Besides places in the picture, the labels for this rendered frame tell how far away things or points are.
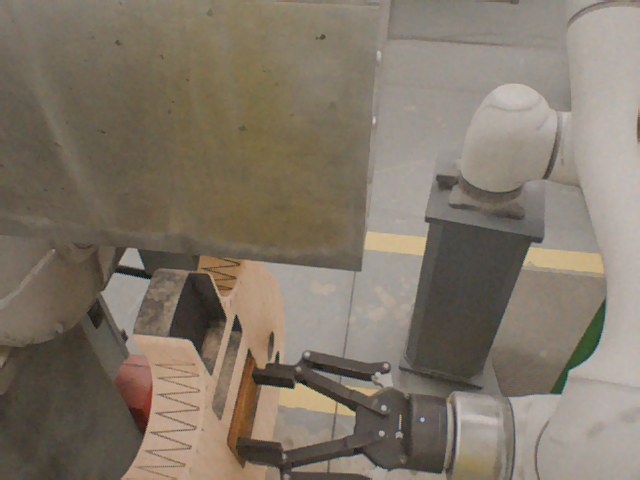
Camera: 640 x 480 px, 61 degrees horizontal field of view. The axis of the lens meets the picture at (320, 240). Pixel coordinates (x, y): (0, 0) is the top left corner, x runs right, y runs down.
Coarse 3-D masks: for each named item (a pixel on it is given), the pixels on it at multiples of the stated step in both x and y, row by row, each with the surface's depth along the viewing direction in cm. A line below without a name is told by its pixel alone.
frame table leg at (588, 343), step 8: (600, 304) 103; (600, 312) 103; (592, 320) 106; (600, 320) 102; (592, 328) 106; (600, 328) 102; (584, 336) 109; (592, 336) 105; (600, 336) 102; (584, 344) 109; (592, 344) 105; (576, 352) 113; (584, 352) 108; (592, 352) 106; (568, 360) 117; (576, 360) 112; (584, 360) 108; (568, 368) 116; (560, 376) 121; (560, 384) 120; (552, 392) 125; (560, 392) 120
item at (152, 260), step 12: (144, 252) 86; (156, 252) 85; (168, 252) 85; (120, 264) 90; (144, 264) 88; (156, 264) 88; (168, 264) 87; (180, 264) 87; (192, 264) 86; (144, 276) 92
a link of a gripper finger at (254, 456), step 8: (248, 448) 55; (248, 456) 55; (256, 456) 55; (264, 456) 55; (272, 456) 55; (256, 464) 55; (264, 464) 55; (272, 464) 55; (280, 464) 54; (288, 464) 54; (280, 472) 54
